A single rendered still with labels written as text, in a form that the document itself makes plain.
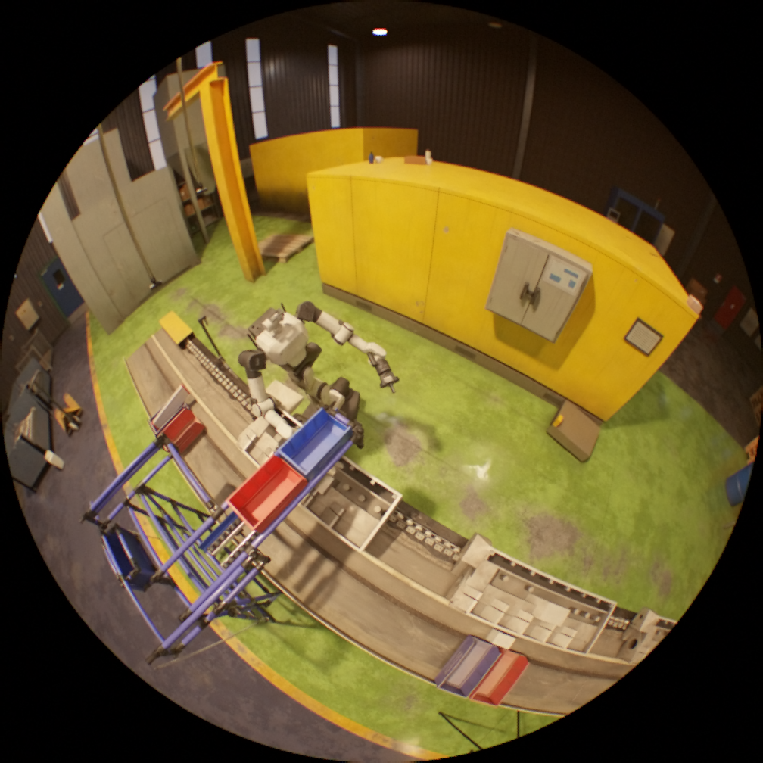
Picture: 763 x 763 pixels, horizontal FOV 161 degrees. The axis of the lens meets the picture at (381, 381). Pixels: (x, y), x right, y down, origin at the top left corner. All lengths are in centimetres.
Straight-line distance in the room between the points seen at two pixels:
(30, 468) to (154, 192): 559
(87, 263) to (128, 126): 526
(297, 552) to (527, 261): 250
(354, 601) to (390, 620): 22
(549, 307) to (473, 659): 249
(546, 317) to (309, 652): 336
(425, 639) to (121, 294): 709
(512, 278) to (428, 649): 258
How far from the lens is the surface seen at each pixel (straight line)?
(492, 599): 155
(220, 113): 481
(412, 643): 169
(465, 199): 249
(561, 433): 299
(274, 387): 206
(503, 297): 243
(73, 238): 654
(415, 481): 245
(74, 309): 1046
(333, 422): 130
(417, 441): 259
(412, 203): 273
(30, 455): 581
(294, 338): 152
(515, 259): 226
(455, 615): 168
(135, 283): 680
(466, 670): 182
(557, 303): 235
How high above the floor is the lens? 234
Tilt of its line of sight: 53 degrees down
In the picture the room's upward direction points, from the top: straight up
